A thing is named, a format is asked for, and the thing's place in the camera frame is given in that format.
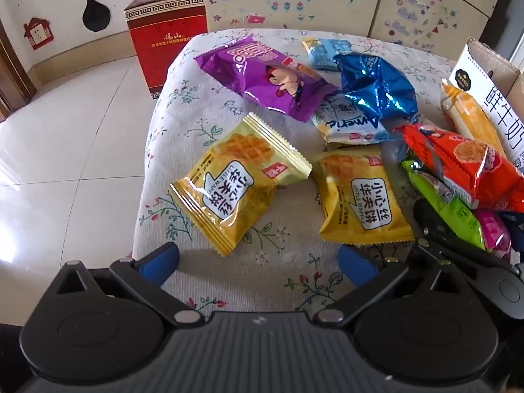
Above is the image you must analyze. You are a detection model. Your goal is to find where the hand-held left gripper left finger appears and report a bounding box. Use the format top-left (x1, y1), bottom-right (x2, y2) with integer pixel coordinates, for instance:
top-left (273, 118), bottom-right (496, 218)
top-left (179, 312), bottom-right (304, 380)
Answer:
top-left (56, 241), bottom-right (205, 329)

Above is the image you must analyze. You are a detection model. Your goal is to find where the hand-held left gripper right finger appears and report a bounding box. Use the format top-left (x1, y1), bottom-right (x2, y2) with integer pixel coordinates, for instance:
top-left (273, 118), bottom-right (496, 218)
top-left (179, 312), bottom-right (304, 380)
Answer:
top-left (313, 245), bottom-right (471, 328)

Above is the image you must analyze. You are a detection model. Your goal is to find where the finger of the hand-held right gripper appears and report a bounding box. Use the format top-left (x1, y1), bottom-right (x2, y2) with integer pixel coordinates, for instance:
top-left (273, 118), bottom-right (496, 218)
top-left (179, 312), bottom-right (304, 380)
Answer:
top-left (413, 198), bottom-right (451, 250)
top-left (409, 241), bottom-right (518, 279)

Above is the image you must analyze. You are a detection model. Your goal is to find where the green snack packet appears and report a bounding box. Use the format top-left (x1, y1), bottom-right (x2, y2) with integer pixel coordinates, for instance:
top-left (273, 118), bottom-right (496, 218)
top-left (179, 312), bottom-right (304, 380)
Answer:
top-left (401, 158), bottom-right (486, 250)

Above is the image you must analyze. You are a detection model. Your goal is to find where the pink snack packet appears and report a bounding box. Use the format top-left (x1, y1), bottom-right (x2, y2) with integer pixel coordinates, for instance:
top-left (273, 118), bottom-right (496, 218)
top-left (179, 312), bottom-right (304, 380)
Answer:
top-left (475, 209), bottom-right (512, 258)

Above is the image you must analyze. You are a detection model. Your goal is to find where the blue foil snack packet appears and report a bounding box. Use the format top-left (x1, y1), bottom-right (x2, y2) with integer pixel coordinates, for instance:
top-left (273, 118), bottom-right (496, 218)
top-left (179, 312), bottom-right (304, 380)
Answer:
top-left (332, 52), bottom-right (419, 122)
top-left (497, 211), bottom-right (524, 263)

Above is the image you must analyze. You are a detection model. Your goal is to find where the yellow waffle snack packet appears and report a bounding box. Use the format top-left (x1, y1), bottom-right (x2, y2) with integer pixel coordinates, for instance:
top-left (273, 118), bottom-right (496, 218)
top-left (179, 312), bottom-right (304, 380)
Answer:
top-left (170, 112), bottom-right (312, 258)
top-left (313, 145), bottom-right (414, 246)

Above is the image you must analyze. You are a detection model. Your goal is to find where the red snack packet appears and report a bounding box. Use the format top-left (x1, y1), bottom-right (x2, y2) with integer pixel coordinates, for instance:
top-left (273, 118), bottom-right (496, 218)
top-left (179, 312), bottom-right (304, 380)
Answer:
top-left (395, 123), bottom-right (524, 214)

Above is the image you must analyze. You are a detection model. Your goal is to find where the long orange snack packet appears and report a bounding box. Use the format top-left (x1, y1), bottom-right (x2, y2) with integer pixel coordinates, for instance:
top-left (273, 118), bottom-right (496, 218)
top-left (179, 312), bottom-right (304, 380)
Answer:
top-left (440, 80), bottom-right (506, 156)

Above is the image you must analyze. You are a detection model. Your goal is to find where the white and blue snack packet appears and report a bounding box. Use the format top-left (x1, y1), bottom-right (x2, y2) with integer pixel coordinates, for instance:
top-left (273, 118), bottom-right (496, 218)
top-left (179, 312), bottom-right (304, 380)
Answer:
top-left (312, 94), bottom-right (394, 145)

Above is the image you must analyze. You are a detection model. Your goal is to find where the printed cardboard box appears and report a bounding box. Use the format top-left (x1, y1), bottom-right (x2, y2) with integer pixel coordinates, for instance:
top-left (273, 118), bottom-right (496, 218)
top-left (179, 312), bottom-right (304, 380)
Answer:
top-left (448, 38), bottom-right (524, 164)

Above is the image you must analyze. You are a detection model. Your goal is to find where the small light blue snack packet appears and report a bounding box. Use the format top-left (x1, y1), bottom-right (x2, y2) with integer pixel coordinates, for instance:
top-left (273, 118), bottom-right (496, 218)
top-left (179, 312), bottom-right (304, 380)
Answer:
top-left (302, 38), bottom-right (353, 70)

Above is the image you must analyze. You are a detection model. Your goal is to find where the purple snack packet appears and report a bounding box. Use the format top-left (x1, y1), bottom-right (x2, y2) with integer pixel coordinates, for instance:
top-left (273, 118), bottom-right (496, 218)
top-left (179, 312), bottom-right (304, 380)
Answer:
top-left (193, 35), bottom-right (340, 122)

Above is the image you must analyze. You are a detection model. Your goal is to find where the red carton with gold trim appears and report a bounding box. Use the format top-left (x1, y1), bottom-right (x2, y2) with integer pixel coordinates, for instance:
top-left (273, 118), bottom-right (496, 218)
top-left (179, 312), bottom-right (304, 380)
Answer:
top-left (124, 0), bottom-right (208, 100)

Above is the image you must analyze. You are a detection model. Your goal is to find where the red house outlet sticker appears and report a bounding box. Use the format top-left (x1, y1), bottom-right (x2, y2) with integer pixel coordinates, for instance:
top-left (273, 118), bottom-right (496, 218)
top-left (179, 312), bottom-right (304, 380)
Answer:
top-left (22, 17), bottom-right (53, 50)

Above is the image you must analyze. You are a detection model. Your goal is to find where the brown door frame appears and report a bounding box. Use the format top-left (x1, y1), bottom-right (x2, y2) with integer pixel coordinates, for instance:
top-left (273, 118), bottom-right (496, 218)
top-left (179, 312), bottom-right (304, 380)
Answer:
top-left (0, 20), bottom-right (37, 119)

